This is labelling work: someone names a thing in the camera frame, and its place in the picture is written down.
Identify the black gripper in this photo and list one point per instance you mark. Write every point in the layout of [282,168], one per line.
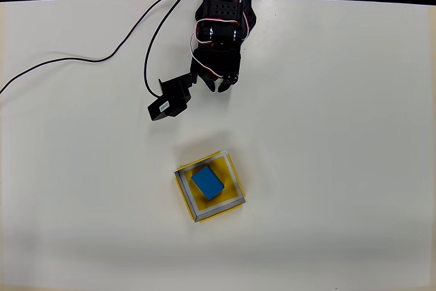
[212,73]

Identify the blue cube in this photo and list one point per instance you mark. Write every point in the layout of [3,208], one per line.
[206,182]

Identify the yellow square tray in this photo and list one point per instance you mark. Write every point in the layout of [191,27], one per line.
[229,171]

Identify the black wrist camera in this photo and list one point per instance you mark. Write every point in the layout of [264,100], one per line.
[170,102]

